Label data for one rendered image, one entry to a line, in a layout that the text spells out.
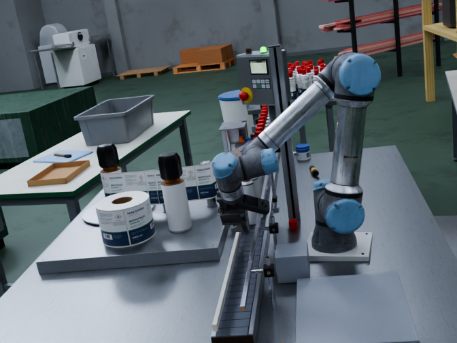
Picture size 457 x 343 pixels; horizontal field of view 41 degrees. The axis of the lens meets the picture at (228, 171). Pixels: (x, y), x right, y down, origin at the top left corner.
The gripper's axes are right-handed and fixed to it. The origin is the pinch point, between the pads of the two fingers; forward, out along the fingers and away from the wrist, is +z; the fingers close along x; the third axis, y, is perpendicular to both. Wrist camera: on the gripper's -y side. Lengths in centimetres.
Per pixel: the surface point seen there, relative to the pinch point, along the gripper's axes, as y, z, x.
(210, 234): 15.8, 11.0, -8.0
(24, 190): 138, 70, -93
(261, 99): -7, -16, -48
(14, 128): 321, 271, -380
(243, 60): -2, -26, -58
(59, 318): 57, -7, 33
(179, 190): 25.7, -0.6, -20.2
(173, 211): 28.8, 5.3, -15.7
